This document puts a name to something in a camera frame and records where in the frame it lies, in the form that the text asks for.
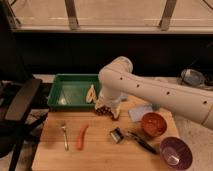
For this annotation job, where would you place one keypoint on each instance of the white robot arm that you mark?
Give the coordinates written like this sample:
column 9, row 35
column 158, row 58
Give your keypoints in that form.
column 117, row 78

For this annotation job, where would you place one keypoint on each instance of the orange bowl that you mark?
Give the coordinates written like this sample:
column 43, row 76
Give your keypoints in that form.
column 153, row 124

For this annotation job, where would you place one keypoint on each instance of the purple bowl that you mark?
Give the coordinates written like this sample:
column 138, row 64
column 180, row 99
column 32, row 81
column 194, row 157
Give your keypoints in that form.
column 176, row 153

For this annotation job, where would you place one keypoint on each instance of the yellow banana peel toy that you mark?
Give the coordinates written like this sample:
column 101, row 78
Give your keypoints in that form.
column 91, row 95

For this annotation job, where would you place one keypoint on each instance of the red grape bunch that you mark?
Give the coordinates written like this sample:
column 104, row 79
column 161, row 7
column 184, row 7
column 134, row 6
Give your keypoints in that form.
column 107, row 111

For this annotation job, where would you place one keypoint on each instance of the green plastic tray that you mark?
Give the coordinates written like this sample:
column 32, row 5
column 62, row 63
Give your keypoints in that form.
column 69, row 91

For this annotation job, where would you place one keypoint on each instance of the light blue cloth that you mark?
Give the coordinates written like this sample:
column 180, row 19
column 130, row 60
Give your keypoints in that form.
column 136, row 113

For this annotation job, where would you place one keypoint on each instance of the small metal cup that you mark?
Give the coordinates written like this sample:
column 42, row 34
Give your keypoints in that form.
column 117, row 135

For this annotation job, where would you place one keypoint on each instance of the silver metal fork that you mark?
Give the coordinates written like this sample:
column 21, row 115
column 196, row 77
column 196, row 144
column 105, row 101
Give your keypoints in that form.
column 63, row 128

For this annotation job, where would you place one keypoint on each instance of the grey round dish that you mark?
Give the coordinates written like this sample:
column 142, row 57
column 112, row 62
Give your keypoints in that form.
column 192, row 77

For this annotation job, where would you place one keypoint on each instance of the black office chair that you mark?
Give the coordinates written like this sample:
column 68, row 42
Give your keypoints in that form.
column 13, row 128

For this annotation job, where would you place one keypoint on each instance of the black handled peeler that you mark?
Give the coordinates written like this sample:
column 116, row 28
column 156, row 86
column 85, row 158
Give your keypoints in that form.
column 141, row 142

